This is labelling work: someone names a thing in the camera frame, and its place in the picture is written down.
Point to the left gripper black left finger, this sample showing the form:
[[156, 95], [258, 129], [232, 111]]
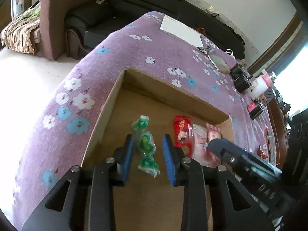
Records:
[[83, 198]]

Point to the brown armchair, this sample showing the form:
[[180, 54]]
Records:
[[52, 14]]

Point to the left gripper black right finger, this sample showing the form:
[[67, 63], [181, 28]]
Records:
[[204, 192]]

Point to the red snack packet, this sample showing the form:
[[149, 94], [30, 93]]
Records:
[[183, 134]]

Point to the cardboard box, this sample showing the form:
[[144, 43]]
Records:
[[147, 202]]

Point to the pink My Melody candy packet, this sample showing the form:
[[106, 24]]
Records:
[[213, 132]]

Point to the green candy packet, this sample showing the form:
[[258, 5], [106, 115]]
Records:
[[144, 142]]

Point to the black sofa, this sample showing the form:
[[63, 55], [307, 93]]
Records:
[[90, 23]]

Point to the white paper sheet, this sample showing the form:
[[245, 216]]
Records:
[[181, 31]]

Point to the black cylinder device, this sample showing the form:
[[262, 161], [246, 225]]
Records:
[[243, 82], [240, 68]]

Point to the white translucent cup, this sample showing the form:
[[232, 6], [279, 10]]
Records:
[[257, 88]]

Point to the purple floral tablecloth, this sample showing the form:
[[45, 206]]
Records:
[[65, 127]]

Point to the white pink snack packet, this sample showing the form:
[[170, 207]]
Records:
[[200, 145]]

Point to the pink water bottle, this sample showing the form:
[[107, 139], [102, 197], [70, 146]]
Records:
[[269, 79]]

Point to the patterned blanket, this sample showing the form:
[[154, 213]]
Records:
[[16, 35]]

